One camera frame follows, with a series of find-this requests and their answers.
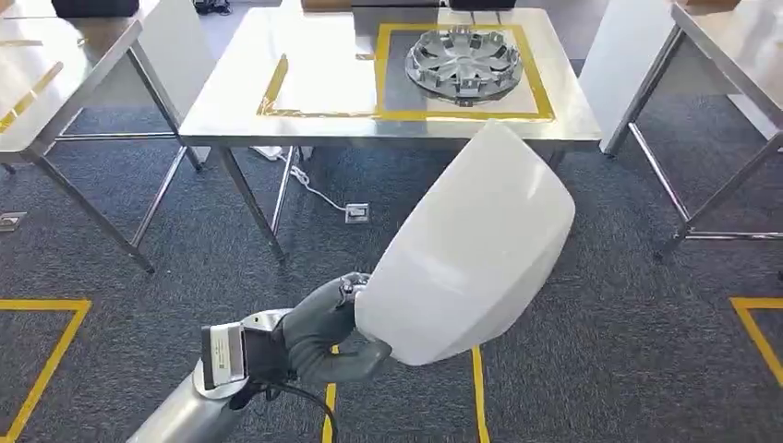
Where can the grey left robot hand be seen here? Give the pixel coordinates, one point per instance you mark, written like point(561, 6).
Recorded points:
point(318, 342)

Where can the large white plastic shell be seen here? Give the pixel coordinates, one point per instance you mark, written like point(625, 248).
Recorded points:
point(465, 244)

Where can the steel floor socket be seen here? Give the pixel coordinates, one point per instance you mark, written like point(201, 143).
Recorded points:
point(357, 213)
point(11, 221)

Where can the white power strip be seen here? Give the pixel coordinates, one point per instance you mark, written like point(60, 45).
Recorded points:
point(268, 153)

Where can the steel table with hubcap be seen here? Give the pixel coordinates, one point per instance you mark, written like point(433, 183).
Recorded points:
point(244, 110)

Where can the silver metal hubcap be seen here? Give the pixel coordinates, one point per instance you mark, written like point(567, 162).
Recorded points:
point(465, 64)

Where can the wooden box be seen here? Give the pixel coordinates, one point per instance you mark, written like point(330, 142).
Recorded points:
point(709, 3)
point(325, 5)

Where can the black box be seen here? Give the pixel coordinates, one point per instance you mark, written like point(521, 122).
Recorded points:
point(483, 3)

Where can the yellow tape strip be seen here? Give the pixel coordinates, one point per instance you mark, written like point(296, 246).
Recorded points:
point(30, 95)

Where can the black case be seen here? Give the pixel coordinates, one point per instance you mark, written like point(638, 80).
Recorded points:
point(95, 7)

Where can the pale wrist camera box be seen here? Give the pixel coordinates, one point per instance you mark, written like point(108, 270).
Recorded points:
point(223, 354)

